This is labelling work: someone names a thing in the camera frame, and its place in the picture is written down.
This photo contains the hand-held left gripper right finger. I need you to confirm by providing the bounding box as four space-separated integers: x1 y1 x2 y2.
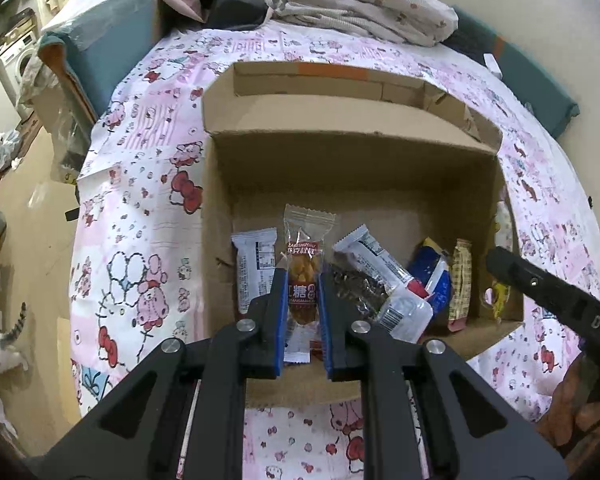
320 272 570 480

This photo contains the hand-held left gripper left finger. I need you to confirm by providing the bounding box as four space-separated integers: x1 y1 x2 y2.
39 267 288 480

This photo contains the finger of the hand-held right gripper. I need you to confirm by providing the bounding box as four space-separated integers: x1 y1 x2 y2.
485 246 600 356

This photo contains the clear packet of brown snack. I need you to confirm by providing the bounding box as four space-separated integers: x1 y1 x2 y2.
327 262 435 345

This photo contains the clear packet of orange snack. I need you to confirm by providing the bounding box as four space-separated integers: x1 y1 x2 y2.
281 204 337 363

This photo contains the cardboard box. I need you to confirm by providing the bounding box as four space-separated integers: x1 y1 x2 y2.
200 60 526 408

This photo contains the white snack packet blue label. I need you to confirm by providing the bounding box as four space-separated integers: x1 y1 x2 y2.
231 227 277 317

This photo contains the long white snack packet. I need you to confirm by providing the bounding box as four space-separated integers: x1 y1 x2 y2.
332 224 428 303

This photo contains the yellow checkered snack packet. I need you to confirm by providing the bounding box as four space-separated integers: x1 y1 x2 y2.
447 238 473 336

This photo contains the dark brown cloth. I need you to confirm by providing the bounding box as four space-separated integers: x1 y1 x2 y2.
535 345 600 466

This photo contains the pink cartoon printed tablecloth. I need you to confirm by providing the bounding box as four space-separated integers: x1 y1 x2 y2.
69 25 600 480

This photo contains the teal mat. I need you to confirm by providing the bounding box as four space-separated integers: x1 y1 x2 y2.
450 5 580 141

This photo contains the clear plastic bag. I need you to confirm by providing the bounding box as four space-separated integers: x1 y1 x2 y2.
50 105 96 183

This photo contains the grey and white cat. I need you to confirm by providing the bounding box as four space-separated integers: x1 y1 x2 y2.
0 302 31 376

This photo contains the teal cushion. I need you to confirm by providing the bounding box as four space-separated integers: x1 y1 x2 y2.
37 0 163 126

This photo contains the black plastic bag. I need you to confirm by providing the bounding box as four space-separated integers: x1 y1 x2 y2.
200 0 268 31

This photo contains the knotted white plastic bag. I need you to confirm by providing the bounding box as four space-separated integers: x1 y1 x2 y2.
0 130 23 171

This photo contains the white floral quilt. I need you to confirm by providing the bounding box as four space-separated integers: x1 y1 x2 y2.
207 0 458 48

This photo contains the white washing machine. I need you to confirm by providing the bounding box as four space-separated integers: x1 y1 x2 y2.
0 25 43 121

